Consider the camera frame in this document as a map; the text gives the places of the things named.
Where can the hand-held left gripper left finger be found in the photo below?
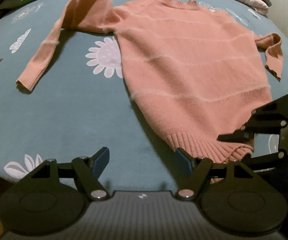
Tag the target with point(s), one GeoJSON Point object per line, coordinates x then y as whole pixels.
{"type": "Point", "coordinates": [100, 162]}

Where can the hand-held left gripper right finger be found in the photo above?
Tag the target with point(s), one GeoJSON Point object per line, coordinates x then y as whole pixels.
{"type": "Point", "coordinates": [183, 161]}

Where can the pink knitted sweater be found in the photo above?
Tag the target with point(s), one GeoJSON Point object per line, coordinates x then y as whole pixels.
{"type": "Point", "coordinates": [183, 67]}

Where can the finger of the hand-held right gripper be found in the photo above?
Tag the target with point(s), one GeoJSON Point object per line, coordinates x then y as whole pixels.
{"type": "Point", "coordinates": [258, 125]}
{"type": "Point", "coordinates": [266, 160]}

